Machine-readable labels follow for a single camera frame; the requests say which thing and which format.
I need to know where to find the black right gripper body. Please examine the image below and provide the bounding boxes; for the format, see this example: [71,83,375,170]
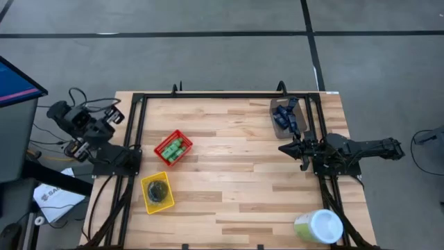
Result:
[298,133,322,172]

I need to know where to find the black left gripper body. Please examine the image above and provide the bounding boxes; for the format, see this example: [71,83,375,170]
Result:
[83,119,116,144]

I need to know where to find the red plastic basket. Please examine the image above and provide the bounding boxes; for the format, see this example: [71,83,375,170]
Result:
[153,129,194,167]

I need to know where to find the brown cardboard tray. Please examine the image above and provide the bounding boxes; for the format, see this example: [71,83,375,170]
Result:
[269,96,309,140]

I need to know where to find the black desk edge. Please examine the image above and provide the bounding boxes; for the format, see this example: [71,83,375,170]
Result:
[20,159,94,197]

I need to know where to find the white printed paper bag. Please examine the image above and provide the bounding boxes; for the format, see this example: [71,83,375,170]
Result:
[33,167,86,224]

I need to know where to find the green canister with white lid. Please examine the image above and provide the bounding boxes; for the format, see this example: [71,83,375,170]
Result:
[293,208,344,245]

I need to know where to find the yellow plastic basket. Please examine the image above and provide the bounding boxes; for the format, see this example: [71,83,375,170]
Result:
[140,171,176,215]

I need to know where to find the computer monitor with blue screen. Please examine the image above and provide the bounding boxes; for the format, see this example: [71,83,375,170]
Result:
[0,55,49,108]

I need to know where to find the black computer mouse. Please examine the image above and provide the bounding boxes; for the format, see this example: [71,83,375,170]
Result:
[0,222,24,250]

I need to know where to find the grey floor stand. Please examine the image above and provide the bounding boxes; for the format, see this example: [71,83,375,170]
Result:
[414,124,444,147]

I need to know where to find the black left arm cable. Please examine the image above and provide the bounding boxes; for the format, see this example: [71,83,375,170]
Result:
[68,87,122,114]

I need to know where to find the yellow cable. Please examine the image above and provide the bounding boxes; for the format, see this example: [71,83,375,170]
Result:
[43,154,76,163]

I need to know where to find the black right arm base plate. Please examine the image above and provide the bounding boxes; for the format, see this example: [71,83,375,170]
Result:
[314,152,362,176]

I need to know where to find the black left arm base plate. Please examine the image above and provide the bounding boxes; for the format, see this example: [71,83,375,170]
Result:
[92,152,143,176]

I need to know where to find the black metal table frame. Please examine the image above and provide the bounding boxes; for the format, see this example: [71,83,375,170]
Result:
[81,80,379,250]

